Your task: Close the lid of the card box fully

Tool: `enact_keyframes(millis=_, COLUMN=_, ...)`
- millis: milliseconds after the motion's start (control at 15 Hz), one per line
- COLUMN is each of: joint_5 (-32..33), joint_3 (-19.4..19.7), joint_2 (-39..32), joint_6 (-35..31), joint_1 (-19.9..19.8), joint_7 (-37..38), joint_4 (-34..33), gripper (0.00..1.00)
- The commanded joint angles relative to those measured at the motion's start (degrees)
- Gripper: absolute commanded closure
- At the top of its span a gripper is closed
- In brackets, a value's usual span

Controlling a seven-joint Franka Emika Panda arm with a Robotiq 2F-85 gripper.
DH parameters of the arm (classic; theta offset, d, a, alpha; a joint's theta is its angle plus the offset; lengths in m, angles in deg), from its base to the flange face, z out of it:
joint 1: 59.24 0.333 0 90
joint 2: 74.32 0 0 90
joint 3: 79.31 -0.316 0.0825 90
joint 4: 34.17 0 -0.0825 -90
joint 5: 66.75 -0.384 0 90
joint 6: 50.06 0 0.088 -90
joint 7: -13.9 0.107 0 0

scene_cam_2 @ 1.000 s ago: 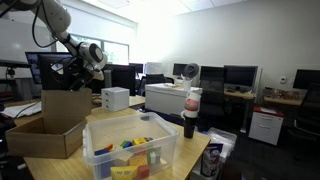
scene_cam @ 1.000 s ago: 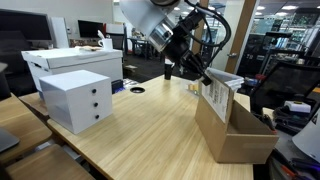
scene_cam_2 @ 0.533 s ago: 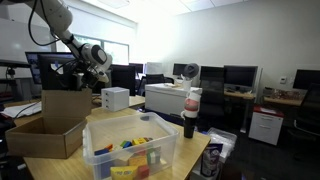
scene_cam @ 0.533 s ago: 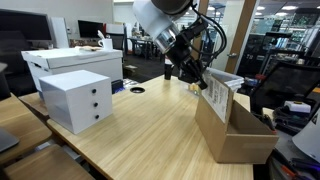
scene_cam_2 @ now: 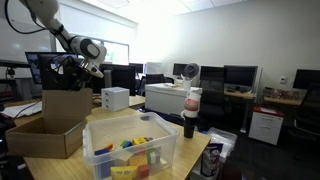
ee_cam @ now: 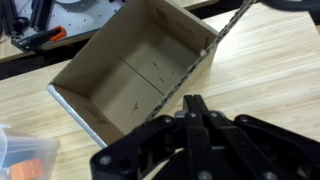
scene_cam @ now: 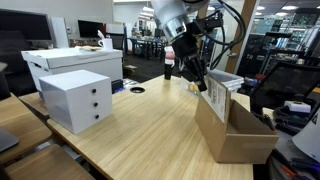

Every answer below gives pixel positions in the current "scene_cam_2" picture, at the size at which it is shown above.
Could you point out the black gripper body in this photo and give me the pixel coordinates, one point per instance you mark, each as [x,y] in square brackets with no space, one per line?
[81,80]

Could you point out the brown cardboard box with lid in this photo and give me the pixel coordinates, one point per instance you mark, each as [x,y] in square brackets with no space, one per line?
[43,143]

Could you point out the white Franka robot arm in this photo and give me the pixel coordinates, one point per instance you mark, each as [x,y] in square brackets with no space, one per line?
[90,50]

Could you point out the large white storage box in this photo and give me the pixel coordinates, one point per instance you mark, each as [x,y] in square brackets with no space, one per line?
[163,100]

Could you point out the grey monitor stand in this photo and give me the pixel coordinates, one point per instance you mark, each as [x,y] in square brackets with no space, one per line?
[107,78]

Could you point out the large black monitor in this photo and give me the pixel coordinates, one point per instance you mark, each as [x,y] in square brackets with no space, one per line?
[46,81]

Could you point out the small white drawer unit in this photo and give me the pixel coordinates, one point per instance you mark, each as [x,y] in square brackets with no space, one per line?
[115,98]

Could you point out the wide black monitor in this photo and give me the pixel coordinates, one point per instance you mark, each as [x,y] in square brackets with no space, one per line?
[121,78]

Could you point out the office window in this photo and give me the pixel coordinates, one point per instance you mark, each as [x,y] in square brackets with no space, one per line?
[116,53]

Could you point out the monitor with blue screen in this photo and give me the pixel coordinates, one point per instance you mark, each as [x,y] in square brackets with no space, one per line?
[32,68]

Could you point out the black computer monitor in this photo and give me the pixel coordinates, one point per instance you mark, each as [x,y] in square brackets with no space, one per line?
[179,69]
[137,68]
[240,76]
[306,79]

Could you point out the white paper sheets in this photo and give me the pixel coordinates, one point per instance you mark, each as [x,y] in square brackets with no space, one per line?
[23,108]

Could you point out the clear plastic storage bin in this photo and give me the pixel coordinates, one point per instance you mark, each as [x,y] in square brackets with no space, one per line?
[133,130]

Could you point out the orange wooden block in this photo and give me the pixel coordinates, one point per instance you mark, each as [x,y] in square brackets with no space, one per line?
[109,147]

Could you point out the white monitor back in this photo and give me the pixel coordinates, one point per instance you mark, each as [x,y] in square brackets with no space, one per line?
[154,68]

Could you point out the blue wooden block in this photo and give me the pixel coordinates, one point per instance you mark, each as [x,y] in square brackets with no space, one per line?
[101,151]

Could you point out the green and blue block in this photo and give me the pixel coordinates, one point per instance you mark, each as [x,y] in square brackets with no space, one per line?
[126,144]

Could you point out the yellow wooden block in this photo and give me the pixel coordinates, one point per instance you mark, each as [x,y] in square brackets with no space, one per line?
[139,141]

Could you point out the large blue block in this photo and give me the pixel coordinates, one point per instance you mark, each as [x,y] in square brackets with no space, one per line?
[105,170]

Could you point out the orange yellow block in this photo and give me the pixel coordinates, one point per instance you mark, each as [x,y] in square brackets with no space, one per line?
[137,160]

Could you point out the yellow printed block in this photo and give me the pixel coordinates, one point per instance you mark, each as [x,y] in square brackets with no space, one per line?
[123,173]

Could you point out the green wooden block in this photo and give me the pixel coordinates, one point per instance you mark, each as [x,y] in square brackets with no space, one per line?
[153,156]

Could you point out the white mug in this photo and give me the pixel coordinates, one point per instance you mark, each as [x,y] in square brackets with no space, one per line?
[186,85]

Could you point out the white desk fan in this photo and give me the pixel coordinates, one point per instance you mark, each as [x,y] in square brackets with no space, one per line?
[191,70]

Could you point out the red wooden block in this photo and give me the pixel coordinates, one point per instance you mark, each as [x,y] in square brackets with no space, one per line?
[143,171]

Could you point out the clear plastic floor bin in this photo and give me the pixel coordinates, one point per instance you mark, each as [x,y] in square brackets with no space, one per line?
[222,138]

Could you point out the dark snack bag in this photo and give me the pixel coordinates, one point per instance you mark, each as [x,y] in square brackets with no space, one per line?
[210,161]

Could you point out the wooden office desk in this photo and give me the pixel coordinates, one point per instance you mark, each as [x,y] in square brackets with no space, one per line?
[283,101]
[240,95]

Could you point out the white filing cabinet red top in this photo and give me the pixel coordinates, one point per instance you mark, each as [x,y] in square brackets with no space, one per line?
[265,126]

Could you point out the white wall thermostat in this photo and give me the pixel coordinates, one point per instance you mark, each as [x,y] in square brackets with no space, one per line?
[283,80]

